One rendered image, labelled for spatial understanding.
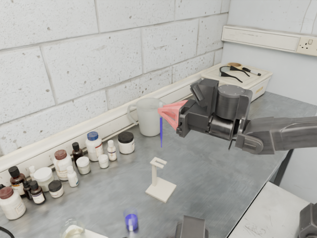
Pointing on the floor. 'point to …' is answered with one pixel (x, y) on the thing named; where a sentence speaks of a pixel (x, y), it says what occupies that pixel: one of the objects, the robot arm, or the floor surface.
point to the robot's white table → (271, 215)
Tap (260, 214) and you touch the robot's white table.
